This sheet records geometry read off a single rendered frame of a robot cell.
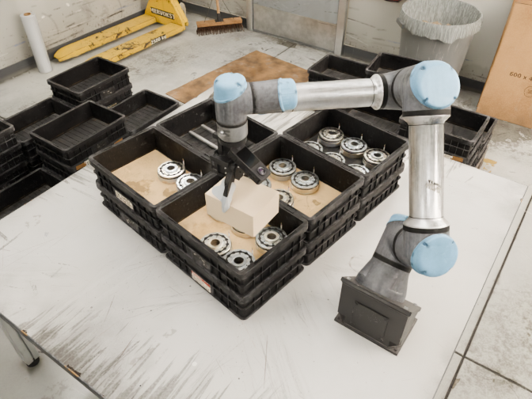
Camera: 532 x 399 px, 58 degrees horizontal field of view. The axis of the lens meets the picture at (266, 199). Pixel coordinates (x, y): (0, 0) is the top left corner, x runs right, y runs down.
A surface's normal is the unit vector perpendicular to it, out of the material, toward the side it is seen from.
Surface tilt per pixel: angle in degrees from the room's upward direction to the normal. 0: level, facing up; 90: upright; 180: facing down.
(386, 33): 90
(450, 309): 0
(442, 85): 49
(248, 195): 0
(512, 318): 0
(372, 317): 90
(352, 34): 90
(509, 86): 75
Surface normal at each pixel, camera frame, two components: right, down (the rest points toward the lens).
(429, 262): 0.18, 0.26
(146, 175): 0.00, -0.75
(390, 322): -0.58, 0.54
